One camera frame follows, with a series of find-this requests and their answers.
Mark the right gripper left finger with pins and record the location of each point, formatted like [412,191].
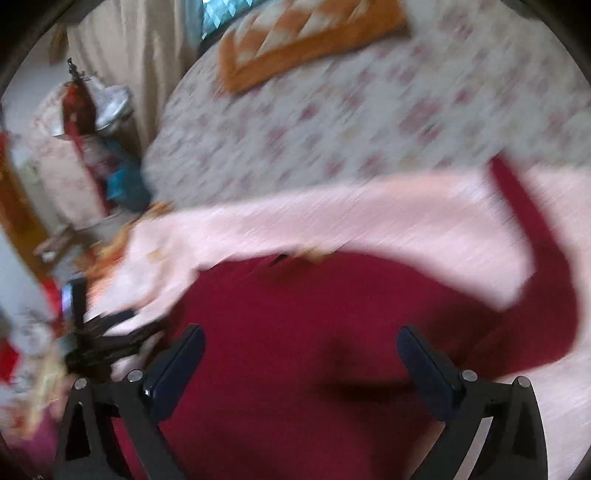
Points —
[88,447]

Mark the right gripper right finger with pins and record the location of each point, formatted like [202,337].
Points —
[515,446]

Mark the dark red fleece garment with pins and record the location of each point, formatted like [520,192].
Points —
[300,377]

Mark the floral covered furniture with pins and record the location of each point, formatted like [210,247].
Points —
[65,180]

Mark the blue plastic bag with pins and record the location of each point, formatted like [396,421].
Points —
[125,186]

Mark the pink quilted satin bedspread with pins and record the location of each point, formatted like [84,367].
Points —
[452,225]

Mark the beige curtain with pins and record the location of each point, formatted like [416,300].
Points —
[147,46]

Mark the floral white bed sheet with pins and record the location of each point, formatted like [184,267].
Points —
[471,79]

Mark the orange patterned pillow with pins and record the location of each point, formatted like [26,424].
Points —
[278,37]

